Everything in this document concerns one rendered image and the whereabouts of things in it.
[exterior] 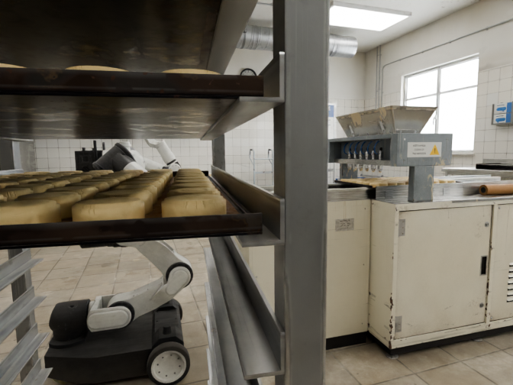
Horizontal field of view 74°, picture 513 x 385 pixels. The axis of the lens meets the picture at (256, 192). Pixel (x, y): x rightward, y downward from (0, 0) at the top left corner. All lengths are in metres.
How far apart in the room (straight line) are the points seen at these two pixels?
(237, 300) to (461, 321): 2.00
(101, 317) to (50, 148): 4.31
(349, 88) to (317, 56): 6.89
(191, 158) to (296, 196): 5.69
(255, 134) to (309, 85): 5.95
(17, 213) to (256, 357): 0.19
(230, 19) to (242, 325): 0.27
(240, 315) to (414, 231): 1.63
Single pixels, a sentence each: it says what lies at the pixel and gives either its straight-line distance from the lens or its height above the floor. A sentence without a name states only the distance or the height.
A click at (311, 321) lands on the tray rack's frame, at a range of 0.25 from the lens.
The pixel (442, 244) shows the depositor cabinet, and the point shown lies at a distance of 2.04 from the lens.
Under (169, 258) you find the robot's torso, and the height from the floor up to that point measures 0.55.
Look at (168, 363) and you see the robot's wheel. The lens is 1.86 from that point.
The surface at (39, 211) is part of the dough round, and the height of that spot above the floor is 1.06.
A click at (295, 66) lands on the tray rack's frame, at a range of 0.22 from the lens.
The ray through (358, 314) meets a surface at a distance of 2.09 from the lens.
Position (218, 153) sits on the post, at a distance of 0.82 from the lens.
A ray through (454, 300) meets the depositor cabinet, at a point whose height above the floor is 0.29.
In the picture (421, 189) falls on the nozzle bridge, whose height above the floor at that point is 0.91.
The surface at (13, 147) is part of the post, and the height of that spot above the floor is 1.11.
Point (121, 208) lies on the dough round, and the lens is 0.26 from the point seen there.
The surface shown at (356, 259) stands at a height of 0.51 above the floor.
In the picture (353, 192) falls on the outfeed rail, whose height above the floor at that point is 0.88.
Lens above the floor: 1.10
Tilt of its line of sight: 7 degrees down
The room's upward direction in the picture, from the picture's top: 1 degrees counter-clockwise
